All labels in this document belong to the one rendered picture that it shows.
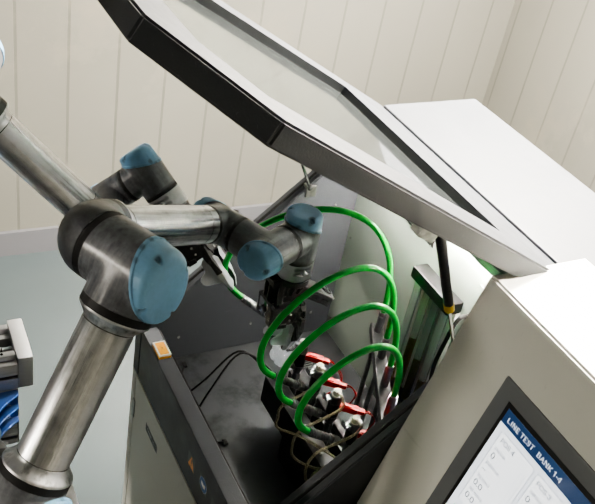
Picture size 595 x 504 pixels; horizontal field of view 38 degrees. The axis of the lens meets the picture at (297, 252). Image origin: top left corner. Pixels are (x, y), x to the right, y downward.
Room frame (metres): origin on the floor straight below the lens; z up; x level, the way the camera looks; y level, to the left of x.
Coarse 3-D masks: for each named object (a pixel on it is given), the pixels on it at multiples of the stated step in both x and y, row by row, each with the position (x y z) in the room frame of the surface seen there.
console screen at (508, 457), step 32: (512, 384) 1.08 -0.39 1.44; (512, 416) 1.04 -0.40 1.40; (544, 416) 1.01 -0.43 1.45; (480, 448) 1.05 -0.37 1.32; (512, 448) 1.01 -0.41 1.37; (544, 448) 0.98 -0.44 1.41; (448, 480) 1.05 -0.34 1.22; (480, 480) 1.01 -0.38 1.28; (512, 480) 0.98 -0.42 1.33; (544, 480) 0.95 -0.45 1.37; (576, 480) 0.92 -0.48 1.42
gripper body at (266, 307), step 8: (272, 280) 1.39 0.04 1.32; (280, 280) 1.40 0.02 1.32; (264, 288) 1.41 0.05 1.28; (272, 288) 1.40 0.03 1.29; (280, 288) 1.39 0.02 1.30; (288, 288) 1.41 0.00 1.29; (296, 288) 1.39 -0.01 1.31; (264, 296) 1.41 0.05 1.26; (272, 296) 1.40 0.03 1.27; (280, 296) 1.39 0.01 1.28; (288, 296) 1.41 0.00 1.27; (296, 296) 1.41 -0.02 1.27; (264, 304) 1.41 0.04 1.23; (272, 304) 1.40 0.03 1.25; (280, 304) 1.39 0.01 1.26; (288, 304) 1.40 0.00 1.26; (304, 304) 1.41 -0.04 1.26; (272, 312) 1.37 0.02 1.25; (280, 312) 1.38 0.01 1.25; (296, 312) 1.40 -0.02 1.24; (304, 312) 1.41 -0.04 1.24; (272, 320) 1.37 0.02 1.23; (288, 320) 1.39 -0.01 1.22; (296, 320) 1.40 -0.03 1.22; (280, 328) 1.38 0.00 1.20
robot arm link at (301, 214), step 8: (288, 208) 1.43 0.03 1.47; (296, 208) 1.43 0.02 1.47; (304, 208) 1.43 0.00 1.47; (312, 208) 1.44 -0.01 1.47; (288, 216) 1.40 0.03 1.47; (296, 216) 1.40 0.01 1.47; (304, 216) 1.40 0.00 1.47; (312, 216) 1.41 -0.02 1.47; (320, 216) 1.42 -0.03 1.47; (288, 224) 1.39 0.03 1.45; (296, 224) 1.39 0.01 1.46; (304, 224) 1.39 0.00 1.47; (312, 224) 1.39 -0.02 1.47; (320, 224) 1.41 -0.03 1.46; (296, 232) 1.38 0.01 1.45; (304, 232) 1.39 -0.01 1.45; (312, 232) 1.39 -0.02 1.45; (320, 232) 1.41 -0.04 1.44; (304, 240) 1.38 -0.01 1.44; (312, 240) 1.39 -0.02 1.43; (304, 248) 1.37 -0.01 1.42; (312, 248) 1.40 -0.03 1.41; (304, 256) 1.39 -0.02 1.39; (312, 256) 1.40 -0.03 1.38; (296, 264) 1.39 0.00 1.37; (304, 264) 1.39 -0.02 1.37
